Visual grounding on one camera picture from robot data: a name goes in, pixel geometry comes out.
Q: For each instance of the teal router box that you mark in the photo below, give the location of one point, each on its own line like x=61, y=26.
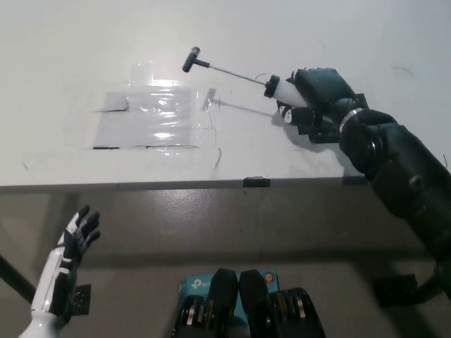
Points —
x=194, y=285

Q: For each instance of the black patterned floor plate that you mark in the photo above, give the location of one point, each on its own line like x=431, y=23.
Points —
x=82, y=297

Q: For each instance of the black tape strip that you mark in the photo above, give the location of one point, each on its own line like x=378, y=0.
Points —
x=256, y=182

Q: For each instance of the right robot hand black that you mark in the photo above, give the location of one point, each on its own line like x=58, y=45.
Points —
x=324, y=89

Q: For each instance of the black table leg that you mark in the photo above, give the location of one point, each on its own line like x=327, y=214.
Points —
x=17, y=278

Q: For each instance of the small white air pump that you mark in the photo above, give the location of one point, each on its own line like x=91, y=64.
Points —
x=286, y=92

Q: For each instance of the clear plastic film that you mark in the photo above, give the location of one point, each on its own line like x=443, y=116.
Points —
x=204, y=105

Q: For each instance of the black marker mat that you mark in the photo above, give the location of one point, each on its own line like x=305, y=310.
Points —
x=324, y=135

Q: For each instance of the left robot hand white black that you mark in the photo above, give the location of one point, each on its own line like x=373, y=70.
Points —
x=67, y=253

